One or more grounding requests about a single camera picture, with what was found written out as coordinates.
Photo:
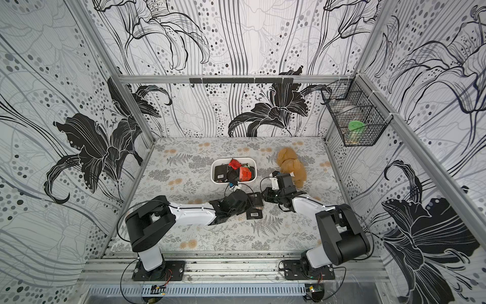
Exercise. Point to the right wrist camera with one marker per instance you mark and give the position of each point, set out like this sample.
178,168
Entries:
274,180

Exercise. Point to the brown plush teddy dog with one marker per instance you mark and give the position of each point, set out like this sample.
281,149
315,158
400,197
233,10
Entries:
289,163

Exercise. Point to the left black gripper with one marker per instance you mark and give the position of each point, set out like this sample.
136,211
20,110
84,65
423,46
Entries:
246,199

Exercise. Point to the white slotted cable duct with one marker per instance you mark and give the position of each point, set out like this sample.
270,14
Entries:
209,290

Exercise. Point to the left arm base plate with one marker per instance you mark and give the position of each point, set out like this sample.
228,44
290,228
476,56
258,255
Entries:
172,270

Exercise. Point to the black wire basket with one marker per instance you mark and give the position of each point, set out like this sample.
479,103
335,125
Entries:
346,100

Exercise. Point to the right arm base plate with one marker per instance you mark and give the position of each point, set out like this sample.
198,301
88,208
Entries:
294,270

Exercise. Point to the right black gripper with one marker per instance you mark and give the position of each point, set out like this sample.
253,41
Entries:
271,194

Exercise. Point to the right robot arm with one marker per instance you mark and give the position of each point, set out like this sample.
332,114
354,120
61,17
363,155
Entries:
342,236

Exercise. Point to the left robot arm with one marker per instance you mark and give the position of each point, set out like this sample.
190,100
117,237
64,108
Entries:
153,219

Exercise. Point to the red square tea bag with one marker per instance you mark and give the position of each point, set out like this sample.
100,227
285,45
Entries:
235,164

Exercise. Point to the black barcode tea bag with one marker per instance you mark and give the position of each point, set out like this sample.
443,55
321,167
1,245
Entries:
256,199
220,173
254,214

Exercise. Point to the red black tea bag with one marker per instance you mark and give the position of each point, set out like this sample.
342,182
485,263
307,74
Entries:
245,174

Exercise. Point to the white plastic storage box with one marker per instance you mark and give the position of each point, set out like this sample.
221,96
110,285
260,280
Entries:
233,175

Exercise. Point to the green lidded cup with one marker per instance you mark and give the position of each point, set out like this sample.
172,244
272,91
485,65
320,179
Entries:
356,129

